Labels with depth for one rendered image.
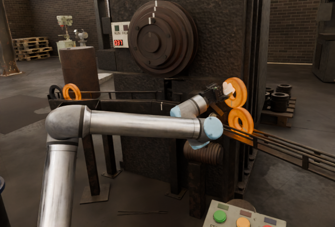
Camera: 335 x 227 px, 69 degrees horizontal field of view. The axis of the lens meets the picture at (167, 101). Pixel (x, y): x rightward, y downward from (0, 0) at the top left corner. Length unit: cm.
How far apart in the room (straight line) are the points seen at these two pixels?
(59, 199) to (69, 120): 28
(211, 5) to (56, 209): 129
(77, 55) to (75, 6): 678
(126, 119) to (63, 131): 21
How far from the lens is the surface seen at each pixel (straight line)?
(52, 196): 99
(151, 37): 148
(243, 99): 126
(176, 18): 148
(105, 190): 207
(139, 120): 91
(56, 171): 99
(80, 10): 1075
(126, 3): 187
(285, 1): 747
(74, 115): 88
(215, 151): 144
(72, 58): 431
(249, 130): 127
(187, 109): 112
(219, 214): 91
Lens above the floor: 122
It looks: 18 degrees down
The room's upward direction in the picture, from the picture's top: 3 degrees counter-clockwise
